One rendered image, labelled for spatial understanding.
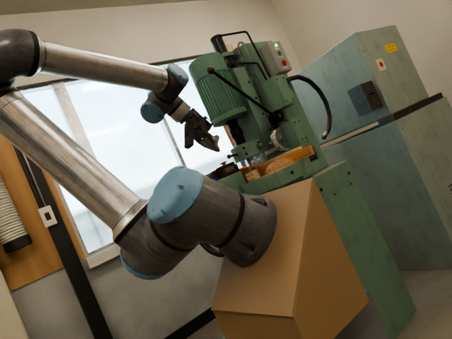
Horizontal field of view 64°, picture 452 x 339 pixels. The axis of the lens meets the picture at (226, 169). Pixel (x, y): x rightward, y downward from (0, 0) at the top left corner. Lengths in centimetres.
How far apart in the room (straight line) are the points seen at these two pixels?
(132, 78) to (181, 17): 258
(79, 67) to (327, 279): 84
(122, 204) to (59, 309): 182
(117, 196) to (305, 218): 47
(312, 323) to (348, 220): 99
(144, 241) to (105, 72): 52
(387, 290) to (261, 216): 112
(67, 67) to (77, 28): 222
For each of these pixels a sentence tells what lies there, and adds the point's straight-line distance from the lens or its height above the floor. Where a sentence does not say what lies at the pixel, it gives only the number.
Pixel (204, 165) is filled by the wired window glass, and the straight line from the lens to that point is 324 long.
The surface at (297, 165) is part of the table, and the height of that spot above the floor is 89.
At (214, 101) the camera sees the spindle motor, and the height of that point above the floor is 129.
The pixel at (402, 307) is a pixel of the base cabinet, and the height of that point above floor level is 7.
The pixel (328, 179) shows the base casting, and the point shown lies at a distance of 171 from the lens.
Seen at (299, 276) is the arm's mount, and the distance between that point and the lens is 80.
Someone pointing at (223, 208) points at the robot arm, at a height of 89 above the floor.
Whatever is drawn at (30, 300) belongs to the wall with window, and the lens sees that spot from 271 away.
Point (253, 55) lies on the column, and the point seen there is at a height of 145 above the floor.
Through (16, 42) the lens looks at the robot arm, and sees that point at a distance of 105.
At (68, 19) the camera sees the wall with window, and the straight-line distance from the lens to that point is 334.
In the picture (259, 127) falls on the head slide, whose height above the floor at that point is 111.
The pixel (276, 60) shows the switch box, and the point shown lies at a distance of 185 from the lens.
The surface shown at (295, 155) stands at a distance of 150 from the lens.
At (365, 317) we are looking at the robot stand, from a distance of 101.
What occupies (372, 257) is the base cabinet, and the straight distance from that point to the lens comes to 184.
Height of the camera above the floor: 94
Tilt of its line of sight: 2 degrees up
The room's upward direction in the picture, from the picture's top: 24 degrees counter-clockwise
